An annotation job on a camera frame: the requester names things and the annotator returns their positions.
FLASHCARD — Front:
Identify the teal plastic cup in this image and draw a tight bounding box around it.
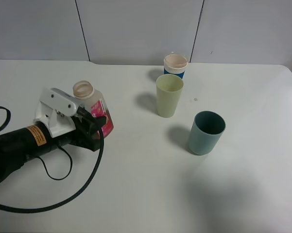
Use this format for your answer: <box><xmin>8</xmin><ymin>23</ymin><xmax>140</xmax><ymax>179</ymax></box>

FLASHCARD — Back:
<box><xmin>188</xmin><ymin>111</ymin><xmax>226</xmax><ymax>155</ymax></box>

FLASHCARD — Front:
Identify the blue and white cup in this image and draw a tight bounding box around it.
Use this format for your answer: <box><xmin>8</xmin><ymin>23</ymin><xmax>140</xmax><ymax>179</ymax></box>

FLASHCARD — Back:
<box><xmin>164</xmin><ymin>53</ymin><xmax>189</xmax><ymax>79</ymax></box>

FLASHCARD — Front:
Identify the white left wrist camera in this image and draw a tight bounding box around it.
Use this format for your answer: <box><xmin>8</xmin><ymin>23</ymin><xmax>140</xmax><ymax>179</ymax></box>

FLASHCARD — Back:
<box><xmin>33</xmin><ymin>88</ymin><xmax>84</xmax><ymax>138</ymax></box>

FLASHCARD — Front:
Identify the black braided camera cable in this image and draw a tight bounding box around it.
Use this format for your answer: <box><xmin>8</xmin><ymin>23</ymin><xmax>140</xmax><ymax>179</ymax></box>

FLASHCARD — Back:
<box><xmin>0</xmin><ymin>106</ymin><xmax>104</xmax><ymax>214</ymax></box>

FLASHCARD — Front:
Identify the clear bottle with pink label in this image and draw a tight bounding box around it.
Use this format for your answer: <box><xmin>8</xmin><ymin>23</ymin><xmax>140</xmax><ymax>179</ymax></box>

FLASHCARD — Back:
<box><xmin>72</xmin><ymin>81</ymin><xmax>114</xmax><ymax>138</ymax></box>

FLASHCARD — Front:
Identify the pale green plastic cup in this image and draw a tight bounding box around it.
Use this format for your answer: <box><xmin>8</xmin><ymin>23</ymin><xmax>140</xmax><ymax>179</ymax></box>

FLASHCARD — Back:
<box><xmin>156</xmin><ymin>74</ymin><xmax>184</xmax><ymax>118</ymax></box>

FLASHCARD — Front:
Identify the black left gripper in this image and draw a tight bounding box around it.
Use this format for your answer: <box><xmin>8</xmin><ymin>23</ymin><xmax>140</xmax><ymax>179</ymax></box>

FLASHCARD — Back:
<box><xmin>50</xmin><ymin>116</ymin><xmax>107</xmax><ymax>151</ymax></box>

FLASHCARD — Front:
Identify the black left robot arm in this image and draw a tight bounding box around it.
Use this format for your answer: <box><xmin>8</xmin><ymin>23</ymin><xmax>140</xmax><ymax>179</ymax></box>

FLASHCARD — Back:
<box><xmin>0</xmin><ymin>117</ymin><xmax>100</xmax><ymax>183</ymax></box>

